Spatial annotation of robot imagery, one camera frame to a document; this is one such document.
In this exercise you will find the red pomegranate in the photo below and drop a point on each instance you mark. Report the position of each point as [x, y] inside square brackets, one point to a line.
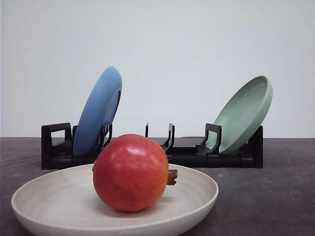
[131, 172]

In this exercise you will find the white plate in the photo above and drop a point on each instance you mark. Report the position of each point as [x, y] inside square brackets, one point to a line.
[65, 203]

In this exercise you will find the blue plate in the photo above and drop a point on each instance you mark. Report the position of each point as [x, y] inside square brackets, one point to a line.
[98, 109]

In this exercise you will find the green plate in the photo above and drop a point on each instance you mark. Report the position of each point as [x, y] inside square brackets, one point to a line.
[242, 114]

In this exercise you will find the black dish rack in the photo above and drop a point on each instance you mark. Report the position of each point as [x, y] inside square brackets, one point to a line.
[57, 148]

